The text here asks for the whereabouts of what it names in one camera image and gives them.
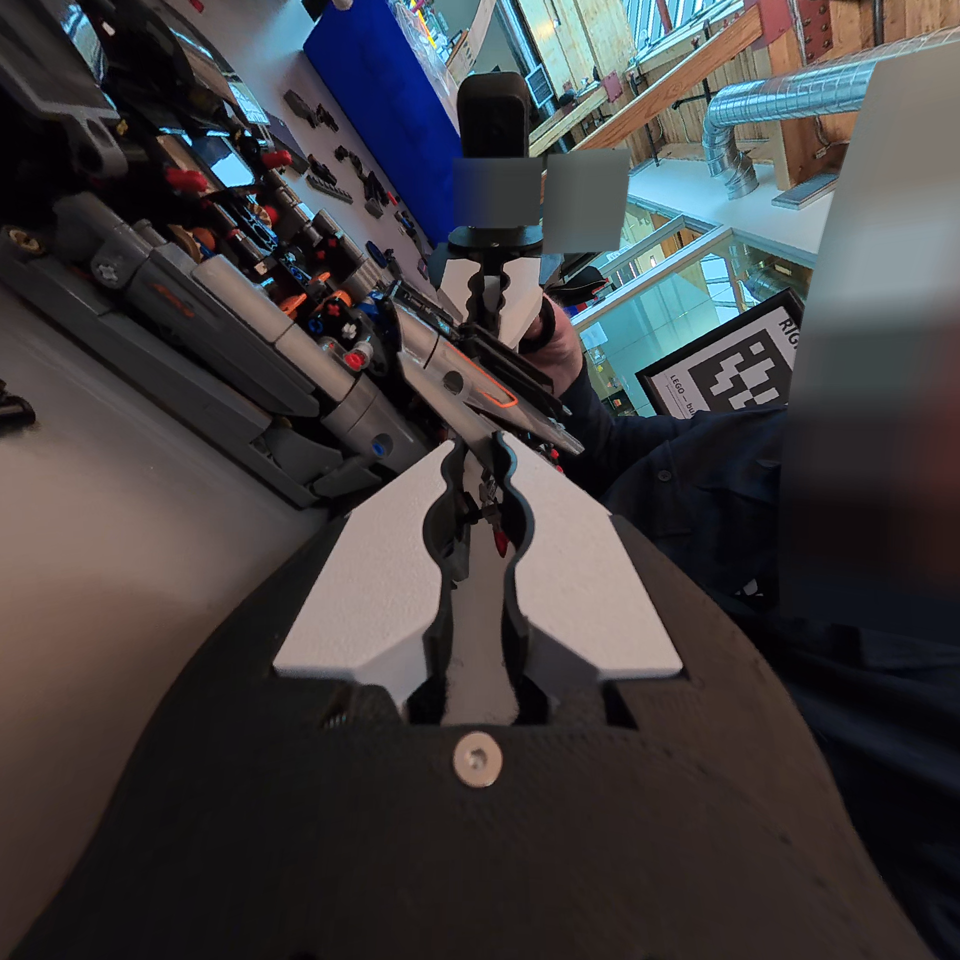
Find person's right hand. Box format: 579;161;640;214
521;294;586;393

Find clear plastic bags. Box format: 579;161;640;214
390;0;481;76

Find white paper sign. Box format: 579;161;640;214
636;288;805;419

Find black lego clip piece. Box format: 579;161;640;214
0;378;37;432

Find grey lego car model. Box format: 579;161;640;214
0;0;586;511

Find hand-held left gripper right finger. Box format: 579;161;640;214
495;431;685;725

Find silver ventilation duct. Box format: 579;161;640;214
705;37;879;200

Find blue plastic box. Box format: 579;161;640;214
302;0;462;245

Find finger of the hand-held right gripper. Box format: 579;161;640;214
437;249;477;327
495;251;550;354

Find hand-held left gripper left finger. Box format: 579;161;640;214
273;441;459;725

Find person's right forearm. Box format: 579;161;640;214
551;360;721;500

